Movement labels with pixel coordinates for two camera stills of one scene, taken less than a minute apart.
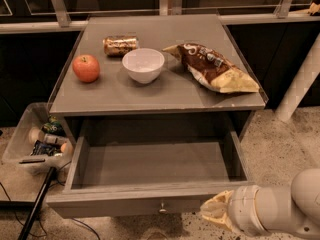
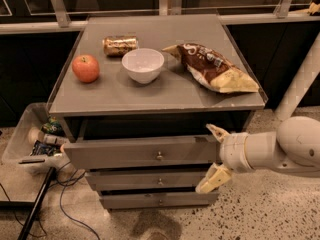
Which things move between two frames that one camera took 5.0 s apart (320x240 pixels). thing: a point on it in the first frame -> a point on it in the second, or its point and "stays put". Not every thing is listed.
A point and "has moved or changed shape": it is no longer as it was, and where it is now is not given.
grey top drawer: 146,179 has moved or changed shape
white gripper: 244,208 -> 234,153
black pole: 38,203 stays put
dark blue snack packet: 46,149 stays put
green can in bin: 53,126 stays put
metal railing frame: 58,22 stays put
